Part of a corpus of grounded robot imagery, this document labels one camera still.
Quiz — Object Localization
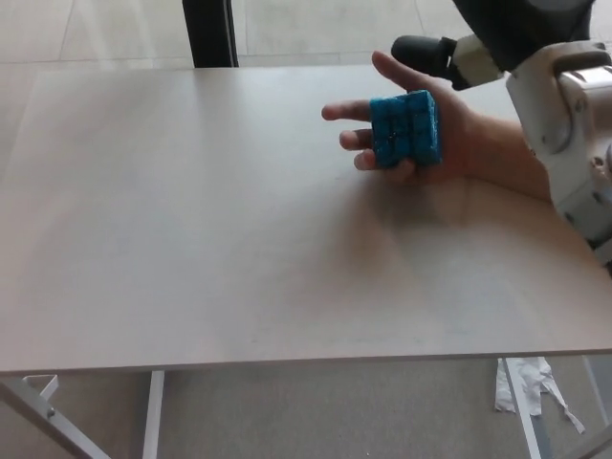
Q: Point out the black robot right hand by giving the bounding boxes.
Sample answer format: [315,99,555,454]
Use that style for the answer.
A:
[390,0,592,93]

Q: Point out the white metal bracket hook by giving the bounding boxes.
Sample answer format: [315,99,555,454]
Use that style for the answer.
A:
[23,374,60,404]

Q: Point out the grey diagonal frame beam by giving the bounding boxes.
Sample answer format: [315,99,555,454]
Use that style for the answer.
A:
[0,380,104,459]

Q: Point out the black window frame post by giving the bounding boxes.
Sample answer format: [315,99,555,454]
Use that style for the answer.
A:
[182,0,240,69]

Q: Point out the blue foil-wrapped cube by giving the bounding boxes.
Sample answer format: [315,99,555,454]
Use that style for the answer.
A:
[370,89,446,170]

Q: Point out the person's bare hand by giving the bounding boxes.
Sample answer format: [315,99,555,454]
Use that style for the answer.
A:
[321,50,480,187]

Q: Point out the person's bare forearm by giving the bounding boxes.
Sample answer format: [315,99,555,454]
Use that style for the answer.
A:
[470,113,557,203]

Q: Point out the white metal table leg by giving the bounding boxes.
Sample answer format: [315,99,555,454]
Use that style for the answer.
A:
[503,357,542,459]
[142,370,166,459]

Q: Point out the white crumpled paper strip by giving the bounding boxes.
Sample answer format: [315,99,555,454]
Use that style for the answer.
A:
[492,356,587,436]

